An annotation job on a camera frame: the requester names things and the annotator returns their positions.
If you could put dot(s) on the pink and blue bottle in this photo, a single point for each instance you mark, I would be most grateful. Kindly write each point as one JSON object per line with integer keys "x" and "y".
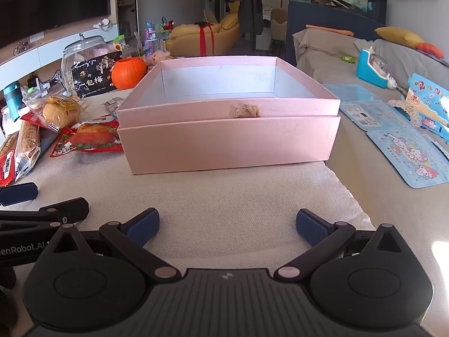
{"x": 151, "y": 38}

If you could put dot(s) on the small bicycle model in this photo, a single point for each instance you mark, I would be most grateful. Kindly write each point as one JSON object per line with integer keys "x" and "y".
{"x": 21, "y": 48}

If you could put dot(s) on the orange pumpkin bucket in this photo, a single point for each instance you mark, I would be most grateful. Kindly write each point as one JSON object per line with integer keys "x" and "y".
{"x": 128, "y": 73}

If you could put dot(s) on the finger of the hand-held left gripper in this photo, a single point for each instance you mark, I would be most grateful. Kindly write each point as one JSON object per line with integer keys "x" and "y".
{"x": 19, "y": 193}
{"x": 66, "y": 210}

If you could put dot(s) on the small white snack packet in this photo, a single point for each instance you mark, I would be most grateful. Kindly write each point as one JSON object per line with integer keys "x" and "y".
{"x": 111, "y": 105}

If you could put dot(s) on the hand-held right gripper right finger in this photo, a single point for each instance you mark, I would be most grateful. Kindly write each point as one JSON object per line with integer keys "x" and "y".
{"x": 312, "y": 230}

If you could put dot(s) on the black plum packet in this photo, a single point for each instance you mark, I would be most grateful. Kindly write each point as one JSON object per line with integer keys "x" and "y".
{"x": 94, "y": 75}

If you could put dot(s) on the teal cup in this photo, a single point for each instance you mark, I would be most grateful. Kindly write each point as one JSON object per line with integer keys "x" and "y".
{"x": 12, "y": 101}

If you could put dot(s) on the blue cartoon sticker card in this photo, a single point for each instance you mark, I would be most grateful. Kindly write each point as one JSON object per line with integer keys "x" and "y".
{"x": 410, "y": 158}

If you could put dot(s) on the red snack packet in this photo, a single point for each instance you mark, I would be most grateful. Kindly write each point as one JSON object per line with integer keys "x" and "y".
{"x": 7, "y": 165}

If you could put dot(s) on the orange cushion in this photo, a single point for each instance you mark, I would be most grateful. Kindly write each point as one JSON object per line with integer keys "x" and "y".
{"x": 430, "y": 50}

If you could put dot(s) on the beige chair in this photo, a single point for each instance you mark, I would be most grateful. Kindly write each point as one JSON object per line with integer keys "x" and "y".
{"x": 279, "y": 28}

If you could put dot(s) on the dark hanging coat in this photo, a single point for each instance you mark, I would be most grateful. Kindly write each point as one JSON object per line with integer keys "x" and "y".
{"x": 249, "y": 10}

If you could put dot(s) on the red roast chicken packet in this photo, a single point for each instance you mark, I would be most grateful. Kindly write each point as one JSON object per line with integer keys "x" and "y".
{"x": 91, "y": 137}

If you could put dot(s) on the long biscuit packet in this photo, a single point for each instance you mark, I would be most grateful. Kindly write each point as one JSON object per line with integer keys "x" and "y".
{"x": 28, "y": 140}

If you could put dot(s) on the pale blue plastic sheet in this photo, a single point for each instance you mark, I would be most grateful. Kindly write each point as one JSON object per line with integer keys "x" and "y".
{"x": 347, "y": 93}

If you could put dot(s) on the yellow sofa with red ribbon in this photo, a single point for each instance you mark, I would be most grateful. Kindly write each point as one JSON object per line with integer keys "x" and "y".
{"x": 196, "y": 38}

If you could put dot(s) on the small green toy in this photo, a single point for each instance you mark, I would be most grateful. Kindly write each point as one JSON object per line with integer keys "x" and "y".
{"x": 349, "y": 59}

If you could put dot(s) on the pink plush toy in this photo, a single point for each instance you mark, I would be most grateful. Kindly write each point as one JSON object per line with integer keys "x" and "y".
{"x": 158, "y": 57}

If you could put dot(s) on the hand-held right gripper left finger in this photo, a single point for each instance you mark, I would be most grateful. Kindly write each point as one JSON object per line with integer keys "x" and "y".
{"x": 142, "y": 228}

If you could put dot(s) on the light blue card packet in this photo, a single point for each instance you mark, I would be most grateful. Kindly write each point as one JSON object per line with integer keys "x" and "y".
{"x": 371, "y": 116}

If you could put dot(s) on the glass jar with lid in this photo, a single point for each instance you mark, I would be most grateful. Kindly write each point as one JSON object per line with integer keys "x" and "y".
{"x": 75, "y": 56}

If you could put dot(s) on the colourful cartoon card box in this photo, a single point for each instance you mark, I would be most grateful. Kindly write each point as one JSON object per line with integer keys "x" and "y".
{"x": 426, "y": 101}

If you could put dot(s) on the blue toy machine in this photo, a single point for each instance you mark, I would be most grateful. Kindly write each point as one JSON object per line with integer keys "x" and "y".
{"x": 370, "y": 66}

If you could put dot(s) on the clear bun packet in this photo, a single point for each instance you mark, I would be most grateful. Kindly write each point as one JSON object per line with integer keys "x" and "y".
{"x": 61, "y": 112}

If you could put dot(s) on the yellow cushion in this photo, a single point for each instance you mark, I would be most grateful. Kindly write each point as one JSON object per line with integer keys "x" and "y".
{"x": 398, "y": 37}

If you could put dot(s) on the pink gift box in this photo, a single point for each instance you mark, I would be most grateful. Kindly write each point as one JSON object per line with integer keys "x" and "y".
{"x": 228, "y": 144}

